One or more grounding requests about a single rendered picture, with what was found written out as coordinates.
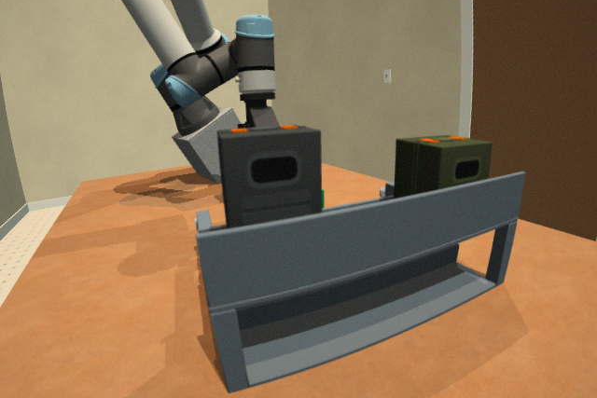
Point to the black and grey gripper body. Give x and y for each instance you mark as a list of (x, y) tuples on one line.
[(254, 103)]

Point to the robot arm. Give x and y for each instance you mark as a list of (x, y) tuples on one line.
[(190, 76)]

